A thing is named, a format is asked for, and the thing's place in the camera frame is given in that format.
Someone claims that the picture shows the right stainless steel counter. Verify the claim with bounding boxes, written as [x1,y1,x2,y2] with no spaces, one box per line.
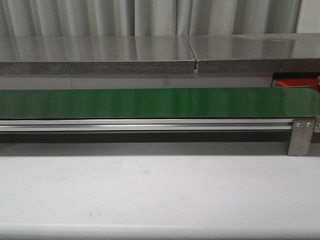
[189,33,320,74]

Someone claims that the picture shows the steel conveyor support bracket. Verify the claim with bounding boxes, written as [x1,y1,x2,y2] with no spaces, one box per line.
[287,118,316,157]

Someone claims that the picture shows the left stainless steel counter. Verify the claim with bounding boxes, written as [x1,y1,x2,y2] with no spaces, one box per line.
[0,36,196,75]

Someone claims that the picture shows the stainless steel counter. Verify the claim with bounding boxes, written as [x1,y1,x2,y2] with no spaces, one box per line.
[0,36,196,75]
[189,33,320,74]

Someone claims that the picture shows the green conveyor belt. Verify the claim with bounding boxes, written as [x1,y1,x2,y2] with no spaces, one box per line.
[0,87,320,120]

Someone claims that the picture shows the red plastic tray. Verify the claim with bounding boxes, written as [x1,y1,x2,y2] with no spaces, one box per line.
[275,77,320,92]

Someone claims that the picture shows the grey pleated curtain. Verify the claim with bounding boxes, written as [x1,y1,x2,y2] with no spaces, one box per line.
[0,0,301,37]

